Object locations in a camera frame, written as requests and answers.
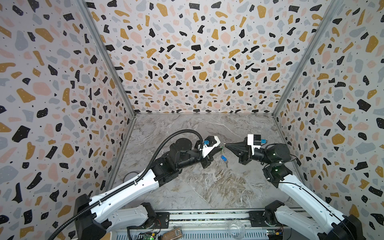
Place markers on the blue capped key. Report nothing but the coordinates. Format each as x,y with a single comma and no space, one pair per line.
225,160

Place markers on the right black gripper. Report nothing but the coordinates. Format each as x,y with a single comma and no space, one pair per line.
245,151

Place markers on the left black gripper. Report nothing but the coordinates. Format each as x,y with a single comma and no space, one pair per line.
208,159

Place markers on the grey tape roll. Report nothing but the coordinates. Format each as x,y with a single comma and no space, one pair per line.
130,179

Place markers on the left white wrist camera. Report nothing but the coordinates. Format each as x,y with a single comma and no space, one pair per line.
211,145

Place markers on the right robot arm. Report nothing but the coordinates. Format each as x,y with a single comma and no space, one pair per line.
324,223

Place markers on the clear glass cup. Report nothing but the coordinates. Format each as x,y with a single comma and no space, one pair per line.
236,230

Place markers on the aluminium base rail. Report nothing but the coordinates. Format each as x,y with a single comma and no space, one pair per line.
209,225

